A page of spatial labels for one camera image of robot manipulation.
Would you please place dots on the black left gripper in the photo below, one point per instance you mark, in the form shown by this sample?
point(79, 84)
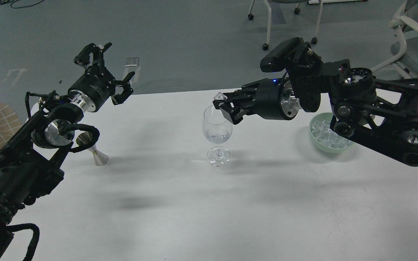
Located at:
point(95, 86)

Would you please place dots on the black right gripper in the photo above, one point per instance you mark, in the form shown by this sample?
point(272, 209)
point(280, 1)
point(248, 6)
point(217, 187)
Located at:
point(271, 99)

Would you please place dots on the clear ice cube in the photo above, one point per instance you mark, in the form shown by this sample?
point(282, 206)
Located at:
point(220, 96)

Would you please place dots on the steel double jigger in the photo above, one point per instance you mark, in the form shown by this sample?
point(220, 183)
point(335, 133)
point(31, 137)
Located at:
point(100, 159)

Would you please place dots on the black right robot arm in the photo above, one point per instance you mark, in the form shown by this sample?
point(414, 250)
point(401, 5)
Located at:
point(381, 115)

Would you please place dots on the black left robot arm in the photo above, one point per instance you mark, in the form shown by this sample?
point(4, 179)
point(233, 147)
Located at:
point(30, 161)

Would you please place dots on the clear wine glass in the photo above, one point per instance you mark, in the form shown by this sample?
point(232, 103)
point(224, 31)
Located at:
point(217, 130)

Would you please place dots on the pile of ice cubes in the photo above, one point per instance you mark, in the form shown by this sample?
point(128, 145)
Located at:
point(323, 135)

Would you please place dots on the green bowl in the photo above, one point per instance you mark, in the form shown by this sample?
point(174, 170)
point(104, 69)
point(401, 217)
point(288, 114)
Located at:
point(327, 139)

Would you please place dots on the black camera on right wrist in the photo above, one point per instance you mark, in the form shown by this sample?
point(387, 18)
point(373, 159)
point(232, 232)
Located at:
point(285, 56)

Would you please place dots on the white chair frame with casters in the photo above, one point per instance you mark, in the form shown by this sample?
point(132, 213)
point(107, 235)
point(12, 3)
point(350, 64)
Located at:
point(276, 17)

